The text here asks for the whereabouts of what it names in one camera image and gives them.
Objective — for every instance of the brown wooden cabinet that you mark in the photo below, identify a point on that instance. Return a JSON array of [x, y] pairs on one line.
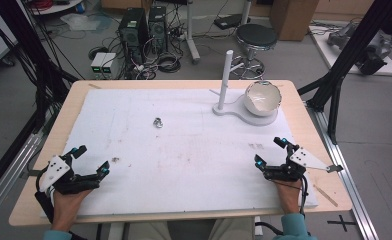
[[294, 16]]

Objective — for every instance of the grey robot equipment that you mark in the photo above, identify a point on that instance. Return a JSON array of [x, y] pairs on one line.
[[360, 43]]

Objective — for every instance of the black metal frame stand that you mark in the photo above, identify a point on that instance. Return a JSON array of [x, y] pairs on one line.
[[27, 56], [347, 56]]

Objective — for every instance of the large black computer tower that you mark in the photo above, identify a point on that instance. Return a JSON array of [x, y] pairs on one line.
[[133, 33]]

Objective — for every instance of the black round stool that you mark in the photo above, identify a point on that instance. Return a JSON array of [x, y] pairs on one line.
[[255, 36]]

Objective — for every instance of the white power supply box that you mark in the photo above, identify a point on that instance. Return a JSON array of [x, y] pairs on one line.
[[108, 63], [98, 62]]

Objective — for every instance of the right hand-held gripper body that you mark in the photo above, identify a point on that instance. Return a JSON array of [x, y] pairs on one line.
[[294, 165]]

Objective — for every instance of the person's right hand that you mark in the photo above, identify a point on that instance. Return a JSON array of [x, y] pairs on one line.
[[289, 196]]

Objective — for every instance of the black flat floor device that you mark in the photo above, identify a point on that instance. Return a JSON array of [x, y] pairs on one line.
[[230, 21]]

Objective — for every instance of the white floor platform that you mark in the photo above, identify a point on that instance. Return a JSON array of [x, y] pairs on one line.
[[357, 56]]

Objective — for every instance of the white bowl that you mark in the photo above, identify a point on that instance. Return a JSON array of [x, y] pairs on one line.
[[262, 98]]

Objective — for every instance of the person's left hand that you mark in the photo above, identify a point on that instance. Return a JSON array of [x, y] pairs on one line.
[[65, 210]]

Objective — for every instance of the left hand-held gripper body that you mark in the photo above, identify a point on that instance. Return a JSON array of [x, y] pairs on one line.
[[55, 170]]

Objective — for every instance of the white stand with pole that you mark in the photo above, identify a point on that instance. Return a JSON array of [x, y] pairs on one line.
[[224, 83]]

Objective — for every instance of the aluminium rail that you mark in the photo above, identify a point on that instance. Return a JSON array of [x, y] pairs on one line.
[[344, 166], [7, 180]]

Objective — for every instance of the white foam board mat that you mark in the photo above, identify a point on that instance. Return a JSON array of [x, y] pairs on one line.
[[184, 166]]

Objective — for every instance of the white desk leg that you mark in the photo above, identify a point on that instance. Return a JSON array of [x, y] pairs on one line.
[[192, 33]]

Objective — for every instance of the small black computer tower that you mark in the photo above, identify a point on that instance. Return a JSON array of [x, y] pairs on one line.
[[157, 28]]

